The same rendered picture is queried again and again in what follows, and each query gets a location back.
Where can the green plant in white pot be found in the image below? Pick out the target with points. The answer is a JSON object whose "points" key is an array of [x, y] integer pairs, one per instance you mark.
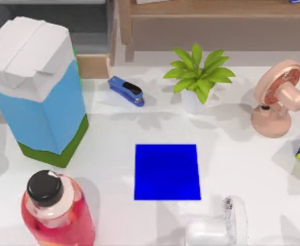
{"points": [[198, 77]]}

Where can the pink desk fan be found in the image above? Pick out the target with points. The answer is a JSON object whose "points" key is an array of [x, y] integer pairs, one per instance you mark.
{"points": [[275, 102]]}

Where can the blue stapler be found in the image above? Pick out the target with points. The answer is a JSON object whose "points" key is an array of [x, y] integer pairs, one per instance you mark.
{"points": [[127, 90]]}

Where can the wooden shelf unit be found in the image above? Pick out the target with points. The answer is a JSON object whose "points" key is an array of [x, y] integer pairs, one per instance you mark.
{"points": [[216, 23]]}

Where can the red bottle with black cap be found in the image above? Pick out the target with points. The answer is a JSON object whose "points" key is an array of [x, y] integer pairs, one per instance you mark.
{"points": [[60, 217]]}

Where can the grey cabinet with dark inside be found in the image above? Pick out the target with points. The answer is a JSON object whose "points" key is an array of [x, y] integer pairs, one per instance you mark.
{"points": [[85, 23]]}

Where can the white desk fan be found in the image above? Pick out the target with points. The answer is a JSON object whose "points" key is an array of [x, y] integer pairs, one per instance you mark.
{"points": [[216, 228]]}

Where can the white blue green carton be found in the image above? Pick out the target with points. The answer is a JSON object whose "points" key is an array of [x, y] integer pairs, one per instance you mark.
{"points": [[37, 107]]}

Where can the flat blue square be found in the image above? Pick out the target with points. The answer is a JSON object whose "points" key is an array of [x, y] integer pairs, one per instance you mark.
{"points": [[167, 172]]}

